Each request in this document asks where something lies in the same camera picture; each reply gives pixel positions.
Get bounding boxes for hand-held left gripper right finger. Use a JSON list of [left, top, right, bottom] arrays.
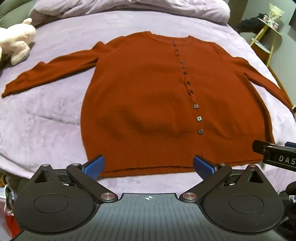
[[179, 155, 270, 204]]

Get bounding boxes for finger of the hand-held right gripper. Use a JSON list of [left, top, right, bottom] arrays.
[[252, 139, 296, 154]]

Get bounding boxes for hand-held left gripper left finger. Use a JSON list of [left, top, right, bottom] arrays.
[[30, 155, 117, 204]]

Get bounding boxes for rust red knit cardigan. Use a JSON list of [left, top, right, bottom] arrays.
[[2, 31, 295, 178]]

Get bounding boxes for purple bed blanket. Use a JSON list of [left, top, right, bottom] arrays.
[[0, 11, 296, 194]]

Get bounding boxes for yellow side shelf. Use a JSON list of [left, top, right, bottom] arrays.
[[249, 18, 284, 68]]

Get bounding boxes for black cloth pile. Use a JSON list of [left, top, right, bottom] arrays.
[[236, 14, 267, 34]]

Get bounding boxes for wrapped flower bouquet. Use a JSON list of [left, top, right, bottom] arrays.
[[265, 3, 284, 26]]

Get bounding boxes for pink plush toy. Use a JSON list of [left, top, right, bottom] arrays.
[[0, 18, 37, 66]]

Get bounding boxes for crumpled lilac duvet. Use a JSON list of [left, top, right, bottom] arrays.
[[29, 0, 232, 26]]

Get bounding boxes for grey green cushion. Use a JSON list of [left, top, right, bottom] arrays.
[[0, 0, 38, 29]]

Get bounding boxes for dark wall screen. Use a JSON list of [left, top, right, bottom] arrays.
[[288, 0, 296, 27]]

